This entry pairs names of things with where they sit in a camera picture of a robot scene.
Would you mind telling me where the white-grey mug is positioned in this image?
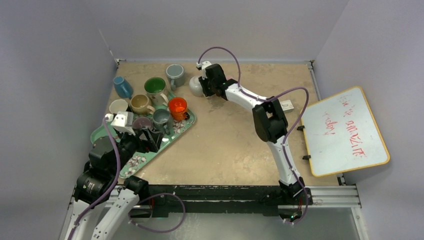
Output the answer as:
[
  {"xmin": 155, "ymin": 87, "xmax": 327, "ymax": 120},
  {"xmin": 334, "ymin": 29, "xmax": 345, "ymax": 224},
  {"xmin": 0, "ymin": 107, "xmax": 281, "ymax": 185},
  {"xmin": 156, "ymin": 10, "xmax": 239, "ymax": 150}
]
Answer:
[{"xmin": 189, "ymin": 76, "xmax": 204, "ymax": 98}]

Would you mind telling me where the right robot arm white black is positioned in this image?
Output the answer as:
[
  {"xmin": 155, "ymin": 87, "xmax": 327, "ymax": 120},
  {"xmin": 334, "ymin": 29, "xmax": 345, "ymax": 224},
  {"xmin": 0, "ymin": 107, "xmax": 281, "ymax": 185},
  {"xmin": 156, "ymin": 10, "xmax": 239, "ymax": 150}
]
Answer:
[{"xmin": 196, "ymin": 61, "xmax": 312, "ymax": 205}]

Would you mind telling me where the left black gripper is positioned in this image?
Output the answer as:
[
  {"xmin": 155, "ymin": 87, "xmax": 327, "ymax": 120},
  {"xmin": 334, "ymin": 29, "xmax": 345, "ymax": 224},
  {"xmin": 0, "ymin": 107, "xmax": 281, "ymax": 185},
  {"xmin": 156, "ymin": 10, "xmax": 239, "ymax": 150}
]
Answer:
[{"xmin": 110, "ymin": 124, "xmax": 164, "ymax": 175}]

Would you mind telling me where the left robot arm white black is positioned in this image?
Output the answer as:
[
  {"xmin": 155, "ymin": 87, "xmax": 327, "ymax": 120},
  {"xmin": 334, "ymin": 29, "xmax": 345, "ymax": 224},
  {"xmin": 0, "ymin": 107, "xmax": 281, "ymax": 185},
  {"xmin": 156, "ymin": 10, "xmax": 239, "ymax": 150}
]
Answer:
[{"xmin": 65, "ymin": 126, "xmax": 164, "ymax": 240}]

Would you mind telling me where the purple mug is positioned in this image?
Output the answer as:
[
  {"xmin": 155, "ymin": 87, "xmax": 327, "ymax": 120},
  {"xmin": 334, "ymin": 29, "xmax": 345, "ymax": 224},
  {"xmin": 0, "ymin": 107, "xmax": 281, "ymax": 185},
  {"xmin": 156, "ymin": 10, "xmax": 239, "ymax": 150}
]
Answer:
[{"xmin": 132, "ymin": 116, "xmax": 154, "ymax": 130}]

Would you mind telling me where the grey-blue mug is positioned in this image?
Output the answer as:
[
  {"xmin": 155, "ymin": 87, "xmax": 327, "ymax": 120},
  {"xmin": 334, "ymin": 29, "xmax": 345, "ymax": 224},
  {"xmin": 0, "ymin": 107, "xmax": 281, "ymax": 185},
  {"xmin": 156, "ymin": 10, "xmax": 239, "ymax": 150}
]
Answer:
[{"xmin": 152, "ymin": 109, "xmax": 174, "ymax": 136}]

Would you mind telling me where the grey-teal mug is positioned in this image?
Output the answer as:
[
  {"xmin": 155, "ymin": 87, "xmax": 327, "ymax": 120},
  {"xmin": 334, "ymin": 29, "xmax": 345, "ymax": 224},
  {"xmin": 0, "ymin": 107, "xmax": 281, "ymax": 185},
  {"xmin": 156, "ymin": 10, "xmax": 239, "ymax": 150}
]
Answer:
[{"xmin": 165, "ymin": 63, "xmax": 186, "ymax": 91}]

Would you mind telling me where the cream floral mug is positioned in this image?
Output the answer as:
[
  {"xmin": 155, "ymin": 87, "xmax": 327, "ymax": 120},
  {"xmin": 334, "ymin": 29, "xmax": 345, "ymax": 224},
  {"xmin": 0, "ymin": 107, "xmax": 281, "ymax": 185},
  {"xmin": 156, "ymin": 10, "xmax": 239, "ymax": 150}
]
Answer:
[{"xmin": 144, "ymin": 77, "xmax": 169, "ymax": 106}]

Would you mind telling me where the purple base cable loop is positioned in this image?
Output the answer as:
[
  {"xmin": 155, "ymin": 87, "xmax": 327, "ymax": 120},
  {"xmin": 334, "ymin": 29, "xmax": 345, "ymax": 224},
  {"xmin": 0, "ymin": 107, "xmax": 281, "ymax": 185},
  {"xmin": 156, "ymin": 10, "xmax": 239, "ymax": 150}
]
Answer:
[{"xmin": 128, "ymin": 193, "xmax": 186, "ymax": 234}]

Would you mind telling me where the beige round mug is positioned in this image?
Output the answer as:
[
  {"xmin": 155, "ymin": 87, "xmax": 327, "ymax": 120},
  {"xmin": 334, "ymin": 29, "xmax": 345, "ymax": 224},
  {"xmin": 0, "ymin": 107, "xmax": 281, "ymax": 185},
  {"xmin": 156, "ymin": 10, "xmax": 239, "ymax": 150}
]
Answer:
[{"xmin": 130, "ymin": 94, "xmax": 156, "ymax": 116}]

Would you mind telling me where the green floral tray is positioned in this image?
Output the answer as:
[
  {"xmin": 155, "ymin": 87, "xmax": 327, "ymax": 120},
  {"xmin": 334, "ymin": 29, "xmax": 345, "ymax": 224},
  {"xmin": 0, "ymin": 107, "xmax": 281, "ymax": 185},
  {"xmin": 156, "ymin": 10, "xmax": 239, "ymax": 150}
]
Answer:
[{"xmin": 90, "ymin": 109, "xmax": 197, "ymax": 179}]

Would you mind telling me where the orange mug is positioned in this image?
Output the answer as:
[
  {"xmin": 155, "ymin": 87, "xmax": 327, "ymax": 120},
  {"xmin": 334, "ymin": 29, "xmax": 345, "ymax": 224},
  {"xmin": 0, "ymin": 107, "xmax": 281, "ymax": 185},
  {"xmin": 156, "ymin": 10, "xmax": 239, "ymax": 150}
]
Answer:
[{"xmin": 168, "ymin": 97, "xmax": 190, "ymax": 122}]

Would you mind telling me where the whiteboard with yellow frame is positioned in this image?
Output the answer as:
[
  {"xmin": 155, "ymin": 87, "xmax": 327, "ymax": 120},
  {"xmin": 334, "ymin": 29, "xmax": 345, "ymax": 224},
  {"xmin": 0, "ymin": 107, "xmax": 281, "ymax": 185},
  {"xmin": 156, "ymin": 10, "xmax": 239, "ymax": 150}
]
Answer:
[{"xmin": 301, "ymin": 86, "xmax": 391, "ymax": 177}]

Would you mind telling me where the black mug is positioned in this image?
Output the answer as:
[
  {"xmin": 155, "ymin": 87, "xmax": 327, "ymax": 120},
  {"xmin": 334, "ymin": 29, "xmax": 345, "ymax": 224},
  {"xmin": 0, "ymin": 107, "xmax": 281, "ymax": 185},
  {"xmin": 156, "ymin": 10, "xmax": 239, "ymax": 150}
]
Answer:
[{"xmin": 108, "ymin": 99, "xmax": 131, "ymax": 114}]

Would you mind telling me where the blue mug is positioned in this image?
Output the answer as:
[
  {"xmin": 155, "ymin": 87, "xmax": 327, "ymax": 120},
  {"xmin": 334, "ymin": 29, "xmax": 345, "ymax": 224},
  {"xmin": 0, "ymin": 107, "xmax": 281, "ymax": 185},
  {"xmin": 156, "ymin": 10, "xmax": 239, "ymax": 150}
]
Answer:
[{"xmin": 113, "ymin": 76, "xmax": 134, "ymax": 99}]

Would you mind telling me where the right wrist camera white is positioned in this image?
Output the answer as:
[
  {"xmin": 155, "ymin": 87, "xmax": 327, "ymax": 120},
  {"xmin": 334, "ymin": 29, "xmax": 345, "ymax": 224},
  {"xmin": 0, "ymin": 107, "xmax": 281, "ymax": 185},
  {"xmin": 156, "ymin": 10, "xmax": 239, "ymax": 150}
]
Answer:
[{"xmin": 196, "ymin": 61, "xmax": 212, "ymax": 71}]

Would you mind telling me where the small red white box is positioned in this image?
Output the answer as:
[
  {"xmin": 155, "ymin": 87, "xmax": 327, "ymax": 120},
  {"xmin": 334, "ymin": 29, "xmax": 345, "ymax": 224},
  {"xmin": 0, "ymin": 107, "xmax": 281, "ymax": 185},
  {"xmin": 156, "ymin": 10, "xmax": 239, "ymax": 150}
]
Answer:
[{"xmin": 280, "ymin": 100, "xmax": 295, "ymax": 113}]

